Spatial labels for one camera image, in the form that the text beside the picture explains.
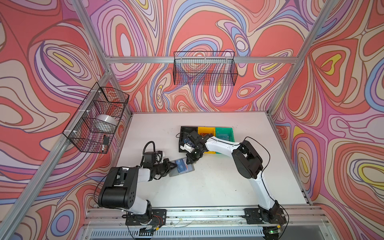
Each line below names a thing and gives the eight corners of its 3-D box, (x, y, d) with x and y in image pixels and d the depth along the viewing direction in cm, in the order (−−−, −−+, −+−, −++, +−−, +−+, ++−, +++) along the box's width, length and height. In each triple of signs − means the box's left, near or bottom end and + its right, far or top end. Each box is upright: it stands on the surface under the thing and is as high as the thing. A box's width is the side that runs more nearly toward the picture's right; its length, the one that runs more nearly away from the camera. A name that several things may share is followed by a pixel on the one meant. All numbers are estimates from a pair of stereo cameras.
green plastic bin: (215, 142, 104) (216, 136, 99) (214, 132, 109) (215, 127, 104) (233, 142, 104) (235, 136, 99) (231, 132, 109) (232, 127, 104)
